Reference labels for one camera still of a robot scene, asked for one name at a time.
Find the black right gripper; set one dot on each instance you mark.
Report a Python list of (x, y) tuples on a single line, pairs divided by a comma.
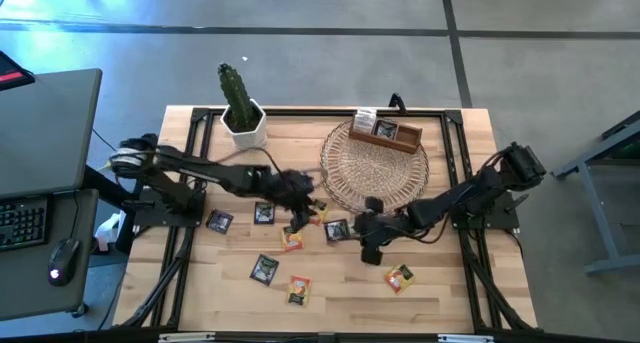
[(380, 228)]

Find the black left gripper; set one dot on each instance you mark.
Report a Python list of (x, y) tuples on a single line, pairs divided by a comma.
[(292, 188)]

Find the yellow red tea packet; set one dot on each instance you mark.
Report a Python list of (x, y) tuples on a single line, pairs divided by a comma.
[(291, 239), (299, 290), (399, 278), (318, 218)]

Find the wooden tea organizer box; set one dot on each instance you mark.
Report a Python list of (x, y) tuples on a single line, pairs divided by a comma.
[(407, 134)]

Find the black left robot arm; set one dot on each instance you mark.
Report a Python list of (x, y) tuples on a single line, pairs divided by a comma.
[(200, 168)]

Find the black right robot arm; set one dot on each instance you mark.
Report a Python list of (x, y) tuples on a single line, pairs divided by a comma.
[(465, 193)]

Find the round woven straw mat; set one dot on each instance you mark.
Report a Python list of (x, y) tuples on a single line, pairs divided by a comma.
[(370, 178)]

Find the white hexagonal plant pot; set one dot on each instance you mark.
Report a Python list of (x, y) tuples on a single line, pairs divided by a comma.
[(250, 140)]

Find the black table clamp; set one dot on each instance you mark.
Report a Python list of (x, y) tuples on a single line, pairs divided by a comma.
[(397, 103)]

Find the tall green cactus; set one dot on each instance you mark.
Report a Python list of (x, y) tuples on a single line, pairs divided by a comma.
[(235, 90)]

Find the black computer mouse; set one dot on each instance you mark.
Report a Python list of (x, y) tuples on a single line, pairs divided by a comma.
[(62, 260)]

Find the grey raised desk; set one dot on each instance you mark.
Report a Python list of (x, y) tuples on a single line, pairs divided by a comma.
[(45, 133)]

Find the black computer keyboard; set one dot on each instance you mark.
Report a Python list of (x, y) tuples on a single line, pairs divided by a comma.
[(22, 223)]

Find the dark keyboard desk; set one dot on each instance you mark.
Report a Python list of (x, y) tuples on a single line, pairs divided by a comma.
[(30, 283)]

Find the red black device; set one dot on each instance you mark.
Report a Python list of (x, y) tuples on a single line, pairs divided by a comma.
[(12, 75)]

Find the black aluminium rig frame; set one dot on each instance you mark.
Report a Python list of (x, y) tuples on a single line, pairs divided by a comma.
[(300, 111)]

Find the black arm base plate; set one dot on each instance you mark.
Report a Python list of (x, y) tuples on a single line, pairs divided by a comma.
[(505, 218), (150, 215)]

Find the white frame bracket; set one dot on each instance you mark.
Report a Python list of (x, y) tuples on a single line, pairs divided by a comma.
[(187, 337), (465, 338)]

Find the grey metal table frame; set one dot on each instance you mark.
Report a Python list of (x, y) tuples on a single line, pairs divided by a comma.
[(595, 208)]

